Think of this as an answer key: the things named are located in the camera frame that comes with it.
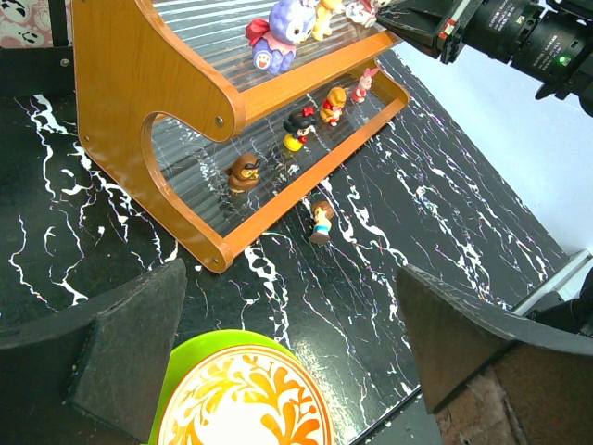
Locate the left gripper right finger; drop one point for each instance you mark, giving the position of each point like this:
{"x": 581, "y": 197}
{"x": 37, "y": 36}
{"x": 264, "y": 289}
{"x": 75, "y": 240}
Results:
{"x": 491, "y": 376}

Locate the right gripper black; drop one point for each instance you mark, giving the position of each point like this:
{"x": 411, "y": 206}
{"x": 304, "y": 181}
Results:
{"x": 553, "y": 46}

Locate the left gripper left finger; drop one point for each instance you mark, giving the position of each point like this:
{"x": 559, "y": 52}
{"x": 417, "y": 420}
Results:
{"x": 93, "y": 373}

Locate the pink flamingo toy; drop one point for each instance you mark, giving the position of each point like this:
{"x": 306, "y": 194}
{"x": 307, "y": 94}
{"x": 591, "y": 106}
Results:
{"x": 363, "y": 12}

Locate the small orange figure toy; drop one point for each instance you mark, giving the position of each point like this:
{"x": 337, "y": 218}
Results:
{"x": 325, "y": 10}

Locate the purple bunny toy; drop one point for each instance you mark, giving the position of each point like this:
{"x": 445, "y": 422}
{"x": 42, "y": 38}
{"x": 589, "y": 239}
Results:
{"x": 274, "y": 40}

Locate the brown haired boy toy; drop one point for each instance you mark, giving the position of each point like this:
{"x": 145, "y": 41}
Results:
{"x": 322, "y": 213}

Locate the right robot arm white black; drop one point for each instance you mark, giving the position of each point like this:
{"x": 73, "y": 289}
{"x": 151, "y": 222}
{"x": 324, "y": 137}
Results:
{"x": 551, "y": 44}

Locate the orange figure toy on shelf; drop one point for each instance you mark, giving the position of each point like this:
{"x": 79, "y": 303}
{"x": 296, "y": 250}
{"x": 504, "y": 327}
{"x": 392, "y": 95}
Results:
{"x": 332, "y": 106}

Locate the orange clear display shelf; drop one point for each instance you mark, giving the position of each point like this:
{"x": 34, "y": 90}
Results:
{"x": 168, "y": 98}

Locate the brown figure toy on shelf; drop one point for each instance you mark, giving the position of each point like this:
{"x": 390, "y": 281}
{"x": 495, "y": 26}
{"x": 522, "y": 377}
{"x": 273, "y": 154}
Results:
{"x": 243, "y": 175}

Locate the pink pig toy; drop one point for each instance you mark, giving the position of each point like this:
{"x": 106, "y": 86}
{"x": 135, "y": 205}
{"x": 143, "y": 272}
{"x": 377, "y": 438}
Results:
{"x": 359, "y": 94}

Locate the green bowl red pattern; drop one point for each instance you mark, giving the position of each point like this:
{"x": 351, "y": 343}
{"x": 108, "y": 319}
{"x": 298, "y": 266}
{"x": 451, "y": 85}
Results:
{"x": 239, "y": 387}

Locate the black haired figure toy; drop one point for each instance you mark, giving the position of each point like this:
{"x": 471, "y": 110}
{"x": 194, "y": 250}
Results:
{"x": 297, "y": 125}

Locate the black marble pattern mat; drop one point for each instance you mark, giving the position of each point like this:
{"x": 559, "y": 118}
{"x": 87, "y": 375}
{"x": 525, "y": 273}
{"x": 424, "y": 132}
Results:
{"x": 419, "y": 192}

